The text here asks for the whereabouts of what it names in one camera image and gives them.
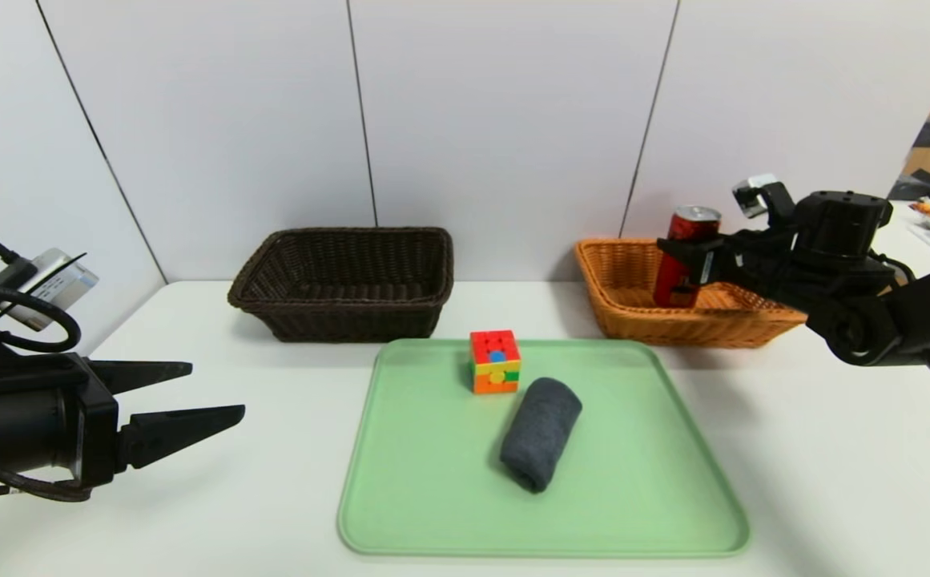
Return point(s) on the colourful puzzle cube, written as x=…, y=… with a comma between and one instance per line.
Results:
x=497, y=361

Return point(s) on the dark brown wicker basket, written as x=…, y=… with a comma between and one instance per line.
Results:
x=352, y=324

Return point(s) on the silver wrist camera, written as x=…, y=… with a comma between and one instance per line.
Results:
x=753, y=195
x=52, y=284

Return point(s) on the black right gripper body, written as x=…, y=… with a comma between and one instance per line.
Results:
x=706, y=265

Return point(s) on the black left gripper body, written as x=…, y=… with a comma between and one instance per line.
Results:
x=101, y=423

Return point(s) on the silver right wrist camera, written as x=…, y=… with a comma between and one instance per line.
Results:
x=753, y=195

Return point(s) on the small black background object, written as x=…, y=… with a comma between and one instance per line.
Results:
x=925, y=135

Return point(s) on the white round-edged side table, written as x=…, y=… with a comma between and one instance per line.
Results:
x=909, y=232

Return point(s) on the light green plastic tray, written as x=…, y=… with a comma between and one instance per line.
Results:
x=609, y=497

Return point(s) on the orange wicker basket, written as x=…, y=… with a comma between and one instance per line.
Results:
x=673, y=328

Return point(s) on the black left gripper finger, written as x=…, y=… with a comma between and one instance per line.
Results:
x=184, y=429
x=140, y=375

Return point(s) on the dark grey towel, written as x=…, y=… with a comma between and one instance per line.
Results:
x=539, y=433

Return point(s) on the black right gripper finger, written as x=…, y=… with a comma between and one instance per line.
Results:
x=685, y=260

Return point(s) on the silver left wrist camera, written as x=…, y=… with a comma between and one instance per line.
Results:
x=52, y=284

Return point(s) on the red soda can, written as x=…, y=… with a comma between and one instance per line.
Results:
x=693, y=228

